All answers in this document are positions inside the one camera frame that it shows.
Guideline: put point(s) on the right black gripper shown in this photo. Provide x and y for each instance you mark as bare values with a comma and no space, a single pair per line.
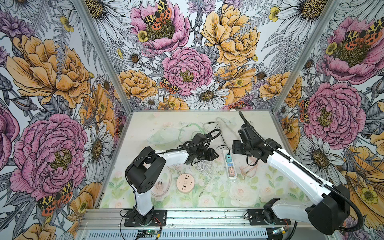
236,147

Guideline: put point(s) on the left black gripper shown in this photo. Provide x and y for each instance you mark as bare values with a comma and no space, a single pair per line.
211,156

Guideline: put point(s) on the pink charger plug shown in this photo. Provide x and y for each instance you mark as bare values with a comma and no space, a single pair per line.
232,172

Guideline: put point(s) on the white blue power strip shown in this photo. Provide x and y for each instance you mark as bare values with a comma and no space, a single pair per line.
230,165

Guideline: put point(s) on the teal green charger plug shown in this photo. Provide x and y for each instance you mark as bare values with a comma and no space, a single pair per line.
228,158

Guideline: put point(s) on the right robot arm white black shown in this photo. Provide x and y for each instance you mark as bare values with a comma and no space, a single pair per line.
329,208

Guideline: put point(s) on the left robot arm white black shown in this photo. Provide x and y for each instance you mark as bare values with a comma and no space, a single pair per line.
144,171

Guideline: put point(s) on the round pink power socket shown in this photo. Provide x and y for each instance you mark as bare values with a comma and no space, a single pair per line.
185,183

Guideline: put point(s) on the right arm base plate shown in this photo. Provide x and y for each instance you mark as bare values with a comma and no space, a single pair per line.
262,217

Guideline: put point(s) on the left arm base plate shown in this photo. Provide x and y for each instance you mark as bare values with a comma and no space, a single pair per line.
154,218

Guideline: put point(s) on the aluminium front rail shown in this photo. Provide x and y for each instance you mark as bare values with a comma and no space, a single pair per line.
194,224

